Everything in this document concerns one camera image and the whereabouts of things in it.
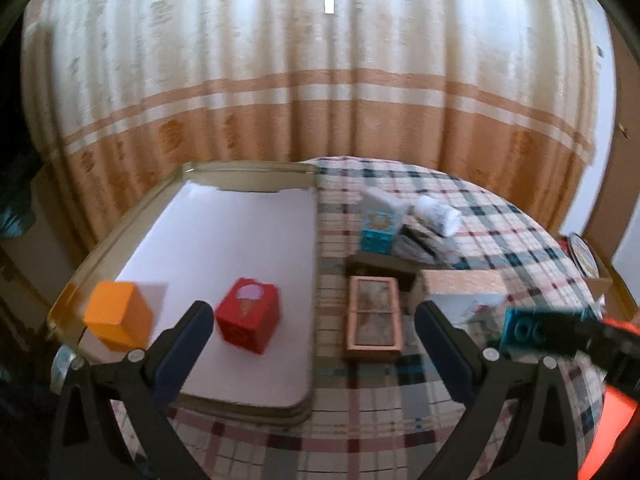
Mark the teal carton with bear print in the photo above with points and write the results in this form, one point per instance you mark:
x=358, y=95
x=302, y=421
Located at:
x=381, y=225

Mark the white pill bottle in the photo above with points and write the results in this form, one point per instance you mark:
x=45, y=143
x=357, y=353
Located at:
x=439, y=215

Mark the red cube with ice-cream print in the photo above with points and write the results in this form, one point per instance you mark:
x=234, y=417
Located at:
x=247, y=317

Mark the dark grey flat object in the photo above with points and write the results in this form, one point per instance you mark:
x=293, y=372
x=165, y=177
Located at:
x=419, y=246

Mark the teal toy block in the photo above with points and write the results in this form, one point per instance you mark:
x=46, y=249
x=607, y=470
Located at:
x=522, y=331

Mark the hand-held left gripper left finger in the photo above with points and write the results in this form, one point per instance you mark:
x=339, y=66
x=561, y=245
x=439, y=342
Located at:
x=182, y=350

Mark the gold metal tray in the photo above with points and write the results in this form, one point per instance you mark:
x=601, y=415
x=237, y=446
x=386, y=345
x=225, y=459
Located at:
x=260, y=182

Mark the dark brown box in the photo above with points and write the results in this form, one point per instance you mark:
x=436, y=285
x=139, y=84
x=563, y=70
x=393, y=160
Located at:
x=377, y=264

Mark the beige and white box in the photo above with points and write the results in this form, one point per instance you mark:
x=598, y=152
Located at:
x=462, y=285

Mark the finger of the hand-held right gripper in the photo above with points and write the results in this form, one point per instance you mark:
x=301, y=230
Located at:
x=595, y=342

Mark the orange block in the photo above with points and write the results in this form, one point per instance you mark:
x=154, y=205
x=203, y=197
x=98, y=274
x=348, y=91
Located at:
x=117, y=316

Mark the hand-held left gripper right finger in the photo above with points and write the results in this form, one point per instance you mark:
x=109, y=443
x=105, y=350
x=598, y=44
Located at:
x=447, y=355

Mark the cream and orange curtain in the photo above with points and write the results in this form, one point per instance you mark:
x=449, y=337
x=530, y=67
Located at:
x=310, y=85

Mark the pink framed box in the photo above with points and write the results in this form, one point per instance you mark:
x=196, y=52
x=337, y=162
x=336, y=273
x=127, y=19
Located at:
x=374, y=317

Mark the white paper sheet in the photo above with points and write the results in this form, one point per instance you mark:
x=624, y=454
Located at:
x=235, y=245

